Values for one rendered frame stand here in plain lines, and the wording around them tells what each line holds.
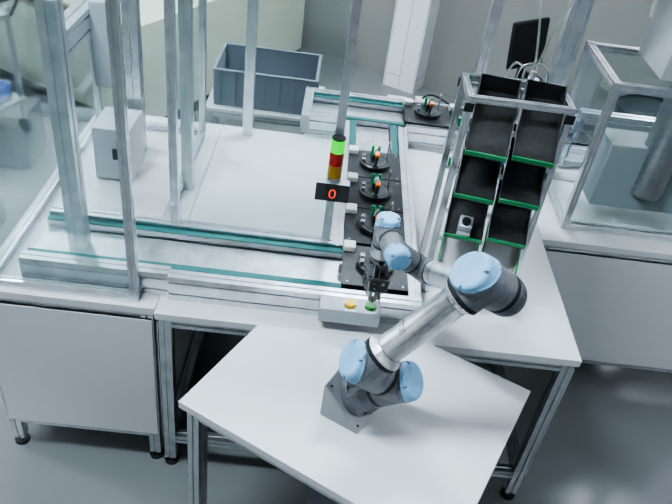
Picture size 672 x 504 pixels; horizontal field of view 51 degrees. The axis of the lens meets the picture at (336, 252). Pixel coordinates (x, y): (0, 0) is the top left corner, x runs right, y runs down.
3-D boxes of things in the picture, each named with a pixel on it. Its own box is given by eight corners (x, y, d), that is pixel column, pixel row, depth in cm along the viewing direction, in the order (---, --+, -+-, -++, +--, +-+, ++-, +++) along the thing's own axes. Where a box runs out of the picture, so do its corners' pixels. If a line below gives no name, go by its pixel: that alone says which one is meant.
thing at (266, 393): (448, 565, 183) (450, 559, 181) (178, 407, 213) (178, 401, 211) (528, 396, 233) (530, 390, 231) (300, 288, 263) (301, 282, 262)
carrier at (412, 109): (451, 130, 356) (456, 108, 349) (404, 124, 355) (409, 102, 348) (447, 109, 375) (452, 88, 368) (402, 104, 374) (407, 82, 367)
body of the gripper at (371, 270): (364, 292, 227) (369, 263, 220) (364, 275, 234) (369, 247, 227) (387, 295, 227) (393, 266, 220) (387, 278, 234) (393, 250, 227)
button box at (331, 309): (378, 327, 241) (380, 314, 237) (317, 321, 240) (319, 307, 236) (377, 314, 247) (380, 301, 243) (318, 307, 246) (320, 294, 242)
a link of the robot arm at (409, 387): (393, 412, 207) (428, 406, 198) (361, 397, 200) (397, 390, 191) (397, 374, 213) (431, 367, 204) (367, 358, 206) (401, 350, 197)
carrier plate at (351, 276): (407, 295, 249) (408, 291, 247) (340, 287, 248) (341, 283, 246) (405, 254, 268) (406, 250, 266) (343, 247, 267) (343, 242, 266)
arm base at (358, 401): (359, 427, 210) (384, 423, 203) (332, 388, 207) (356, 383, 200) (381, 394, 221) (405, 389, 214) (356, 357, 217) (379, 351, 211)
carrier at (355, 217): (405, 252, 269) (410, 226, 261) (343, 245, 268) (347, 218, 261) (402, 217, 288) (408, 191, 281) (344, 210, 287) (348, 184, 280)
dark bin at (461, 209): (480, 244, 238) (485, 234, 231) (442, 236, 239) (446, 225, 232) (492, 178, 251) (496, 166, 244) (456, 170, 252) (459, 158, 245)
